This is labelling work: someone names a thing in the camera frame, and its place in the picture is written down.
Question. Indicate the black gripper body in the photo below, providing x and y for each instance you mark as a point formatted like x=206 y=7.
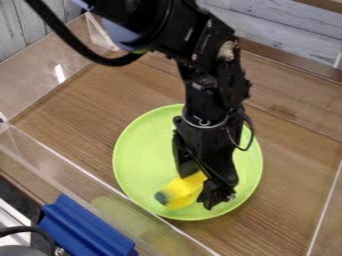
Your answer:
x=212 y=139

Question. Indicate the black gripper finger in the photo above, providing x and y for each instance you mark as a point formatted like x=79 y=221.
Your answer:
x=215 y=193
x=183 y=158

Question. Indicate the yellow toy banana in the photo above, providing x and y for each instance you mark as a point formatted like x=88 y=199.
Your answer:
x=180 y=192

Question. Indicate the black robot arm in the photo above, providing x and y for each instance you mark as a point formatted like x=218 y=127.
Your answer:
x=191 y=36

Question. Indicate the green round plate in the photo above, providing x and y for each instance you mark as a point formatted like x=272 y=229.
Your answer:
x=144 y=167

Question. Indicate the blue plastic block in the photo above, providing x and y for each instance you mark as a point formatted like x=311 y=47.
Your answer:
x=80 y=232

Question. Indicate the clear acrylic tray walls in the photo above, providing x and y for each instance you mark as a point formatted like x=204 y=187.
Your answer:
x=68 y=106

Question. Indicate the clear acrylic corner bracket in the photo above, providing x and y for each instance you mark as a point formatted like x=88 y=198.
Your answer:
x=97 y=34

